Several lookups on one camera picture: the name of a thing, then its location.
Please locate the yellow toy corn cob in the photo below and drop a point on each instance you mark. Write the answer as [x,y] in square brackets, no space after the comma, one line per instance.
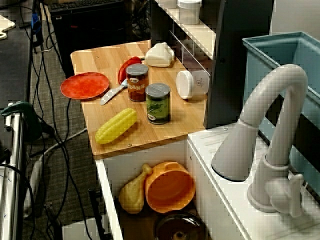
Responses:
[116,126]

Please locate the green peas can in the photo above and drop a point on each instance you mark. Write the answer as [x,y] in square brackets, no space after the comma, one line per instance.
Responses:
[158,107]

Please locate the brown beans can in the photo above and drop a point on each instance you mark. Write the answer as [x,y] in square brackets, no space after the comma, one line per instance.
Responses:
[136,87]

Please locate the clear jar plain white lid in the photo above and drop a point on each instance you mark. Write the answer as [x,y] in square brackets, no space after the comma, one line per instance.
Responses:
[186,85]

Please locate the red toy pepper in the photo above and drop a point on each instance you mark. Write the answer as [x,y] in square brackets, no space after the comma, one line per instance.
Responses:
[122,70]

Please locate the white squeeze bottle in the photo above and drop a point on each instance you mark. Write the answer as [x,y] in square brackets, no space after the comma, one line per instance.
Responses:
[160,56]

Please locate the orange plastic bowl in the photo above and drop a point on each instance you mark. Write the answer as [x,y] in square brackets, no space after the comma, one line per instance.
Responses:
[170,190]

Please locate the dark shelf unit with tiles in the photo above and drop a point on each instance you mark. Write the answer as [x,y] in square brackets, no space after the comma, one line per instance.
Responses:
[225,75]

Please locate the red round plate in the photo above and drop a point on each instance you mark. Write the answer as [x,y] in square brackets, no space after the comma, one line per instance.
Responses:
[85,86]

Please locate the yellow toy chicken drumstick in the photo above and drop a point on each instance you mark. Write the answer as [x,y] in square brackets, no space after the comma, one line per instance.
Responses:
[131,197]

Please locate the grey toy faucet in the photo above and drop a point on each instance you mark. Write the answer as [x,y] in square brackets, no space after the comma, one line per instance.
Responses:
[255,105]

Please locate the dark round pot lid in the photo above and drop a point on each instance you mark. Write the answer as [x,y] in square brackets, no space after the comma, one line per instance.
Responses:
[180,226]

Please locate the black computer tower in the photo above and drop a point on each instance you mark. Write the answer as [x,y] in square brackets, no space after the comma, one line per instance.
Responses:
[90,37]

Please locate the small clear jar with logo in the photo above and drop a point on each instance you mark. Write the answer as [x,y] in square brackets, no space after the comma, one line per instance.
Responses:
[189,12]

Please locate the white toy sink unit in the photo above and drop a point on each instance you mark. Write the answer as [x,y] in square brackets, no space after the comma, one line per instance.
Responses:
[225,220]

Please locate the blue plastic bin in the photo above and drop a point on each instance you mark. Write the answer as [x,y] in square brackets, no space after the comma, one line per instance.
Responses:
[267,60]

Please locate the green clamp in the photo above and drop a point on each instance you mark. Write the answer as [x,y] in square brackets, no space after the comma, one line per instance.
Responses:
[27,120]

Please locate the black keyboard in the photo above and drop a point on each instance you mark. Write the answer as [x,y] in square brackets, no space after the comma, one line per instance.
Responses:
[85,3]

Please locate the white power strip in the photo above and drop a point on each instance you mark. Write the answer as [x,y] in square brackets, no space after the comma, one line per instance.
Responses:
[33,185]

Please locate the blue connector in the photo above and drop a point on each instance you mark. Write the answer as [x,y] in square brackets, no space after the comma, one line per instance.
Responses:
[36,26]

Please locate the metal rail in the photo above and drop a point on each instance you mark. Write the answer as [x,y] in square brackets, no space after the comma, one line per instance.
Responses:
[13,160]

